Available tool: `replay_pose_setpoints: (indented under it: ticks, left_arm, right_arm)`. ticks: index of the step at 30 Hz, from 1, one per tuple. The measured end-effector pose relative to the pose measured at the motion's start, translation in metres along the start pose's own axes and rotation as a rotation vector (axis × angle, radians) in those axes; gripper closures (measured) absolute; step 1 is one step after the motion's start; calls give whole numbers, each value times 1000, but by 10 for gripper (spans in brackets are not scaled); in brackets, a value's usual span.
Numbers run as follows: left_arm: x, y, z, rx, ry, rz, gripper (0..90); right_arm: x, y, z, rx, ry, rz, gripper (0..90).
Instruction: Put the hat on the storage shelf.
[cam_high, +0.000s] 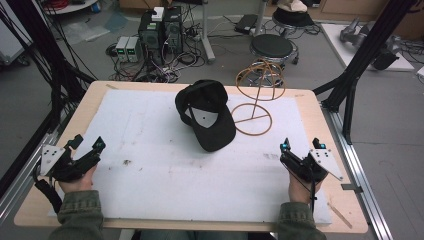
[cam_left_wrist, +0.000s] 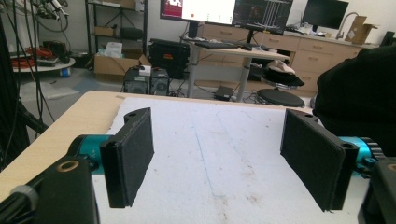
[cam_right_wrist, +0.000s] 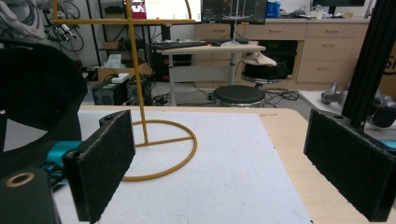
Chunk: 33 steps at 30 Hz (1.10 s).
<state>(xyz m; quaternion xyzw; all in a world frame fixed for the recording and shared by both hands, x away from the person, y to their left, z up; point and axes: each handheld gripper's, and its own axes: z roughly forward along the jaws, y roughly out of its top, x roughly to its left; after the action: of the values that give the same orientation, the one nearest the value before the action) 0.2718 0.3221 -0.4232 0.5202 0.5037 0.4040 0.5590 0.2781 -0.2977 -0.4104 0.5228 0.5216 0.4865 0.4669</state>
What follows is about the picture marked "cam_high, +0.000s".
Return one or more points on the grey bench power supply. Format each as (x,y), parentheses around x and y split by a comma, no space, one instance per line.
(121,49)
(134,50)

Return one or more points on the flat black box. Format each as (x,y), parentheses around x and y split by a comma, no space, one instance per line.
(246,23)

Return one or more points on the white foam mat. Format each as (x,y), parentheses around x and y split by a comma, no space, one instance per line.
(166,186)

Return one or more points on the small white box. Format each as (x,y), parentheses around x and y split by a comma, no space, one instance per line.
(158,14)

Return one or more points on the beige hat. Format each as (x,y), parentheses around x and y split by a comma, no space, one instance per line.
(292,5)

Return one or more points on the black metal frame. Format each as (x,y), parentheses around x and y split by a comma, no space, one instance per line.
(363,56)
(50,60)

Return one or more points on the round white table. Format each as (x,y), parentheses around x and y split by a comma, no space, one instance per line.
(71,6)

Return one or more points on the person's left hand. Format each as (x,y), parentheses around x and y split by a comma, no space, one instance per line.
(80,184)

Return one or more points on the white floor board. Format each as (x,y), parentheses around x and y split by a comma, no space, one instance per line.
(336,43)

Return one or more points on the black computer tower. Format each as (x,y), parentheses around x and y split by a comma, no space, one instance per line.
(173,30)
(150,36)

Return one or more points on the small grey metal bracket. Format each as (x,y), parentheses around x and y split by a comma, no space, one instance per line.
(350,188)

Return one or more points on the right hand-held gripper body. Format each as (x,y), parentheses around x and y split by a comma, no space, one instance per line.
(305,168)

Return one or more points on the grey equipment case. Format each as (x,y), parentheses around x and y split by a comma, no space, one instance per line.
(11,43)

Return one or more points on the person's right hand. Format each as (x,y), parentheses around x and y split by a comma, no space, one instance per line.
(298,191)

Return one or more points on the black round stool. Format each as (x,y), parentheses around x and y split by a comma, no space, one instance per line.
(271,46)

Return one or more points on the thin wooden stick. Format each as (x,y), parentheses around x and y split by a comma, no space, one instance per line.
(340,215)

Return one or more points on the grey metal table leg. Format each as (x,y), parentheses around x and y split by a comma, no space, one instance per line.
(207,36)

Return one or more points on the aluminium rail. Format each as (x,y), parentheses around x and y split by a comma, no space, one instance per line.
(23,180)
(363,173)

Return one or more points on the black baseball cap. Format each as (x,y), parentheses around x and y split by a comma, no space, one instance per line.
(213,133)

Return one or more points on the grey metal pole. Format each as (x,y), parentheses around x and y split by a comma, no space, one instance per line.
(260,16)

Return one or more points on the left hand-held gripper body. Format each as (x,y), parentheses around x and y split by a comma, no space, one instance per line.
(55,160)

